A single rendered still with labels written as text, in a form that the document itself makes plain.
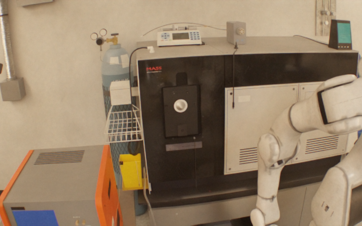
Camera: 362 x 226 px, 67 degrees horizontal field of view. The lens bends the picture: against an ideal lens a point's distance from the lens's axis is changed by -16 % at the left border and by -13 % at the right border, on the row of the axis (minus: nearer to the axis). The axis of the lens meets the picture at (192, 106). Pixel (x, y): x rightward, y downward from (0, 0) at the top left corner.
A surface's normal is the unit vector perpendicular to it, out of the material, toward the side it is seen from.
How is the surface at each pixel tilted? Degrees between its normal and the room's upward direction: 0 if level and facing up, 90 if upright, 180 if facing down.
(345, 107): 81
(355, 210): 65
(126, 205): 0
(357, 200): 44
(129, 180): 93
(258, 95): 90
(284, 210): 90
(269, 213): 88
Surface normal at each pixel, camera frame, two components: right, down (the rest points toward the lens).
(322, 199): -0.96, 0.10
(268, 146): -0.84, 0.03
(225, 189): -0.03, -0.95
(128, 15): 0.18, 0.31
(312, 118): -0.92, 0.33
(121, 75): 0.41, 0.28
